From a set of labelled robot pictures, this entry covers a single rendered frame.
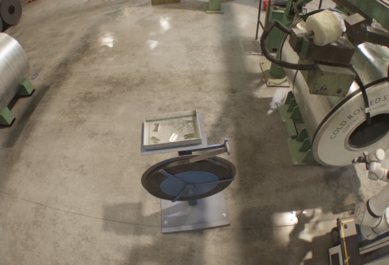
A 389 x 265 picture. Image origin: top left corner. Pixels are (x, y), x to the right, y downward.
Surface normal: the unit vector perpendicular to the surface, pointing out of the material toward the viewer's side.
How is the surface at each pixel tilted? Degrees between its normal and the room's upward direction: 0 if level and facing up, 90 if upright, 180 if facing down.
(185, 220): 0
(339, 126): 90
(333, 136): 90
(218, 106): 0
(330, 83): 90
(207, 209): 0
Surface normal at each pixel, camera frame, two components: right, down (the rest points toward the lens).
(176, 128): -0.04, -0.67
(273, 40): -0.05, 0.75
